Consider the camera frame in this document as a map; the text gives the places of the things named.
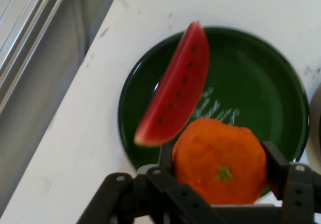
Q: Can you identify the orange tangerine toy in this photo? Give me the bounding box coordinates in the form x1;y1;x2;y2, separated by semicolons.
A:
172;118;268;206

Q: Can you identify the watermelon slice toy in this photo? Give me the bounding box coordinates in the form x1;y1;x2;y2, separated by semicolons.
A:
133;21;210;147

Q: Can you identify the aluminium rail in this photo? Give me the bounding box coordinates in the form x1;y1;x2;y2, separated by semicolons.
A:
0;0;74;115

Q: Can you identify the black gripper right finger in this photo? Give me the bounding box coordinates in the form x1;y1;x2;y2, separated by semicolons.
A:
260;141;321;224

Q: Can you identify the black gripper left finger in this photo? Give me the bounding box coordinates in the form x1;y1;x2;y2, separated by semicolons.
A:
77;141;217;224

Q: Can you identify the dark green plate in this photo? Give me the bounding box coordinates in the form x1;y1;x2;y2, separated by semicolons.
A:
118;27;310;197

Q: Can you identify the red plate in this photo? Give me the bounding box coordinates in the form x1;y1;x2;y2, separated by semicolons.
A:
309;82;321;165

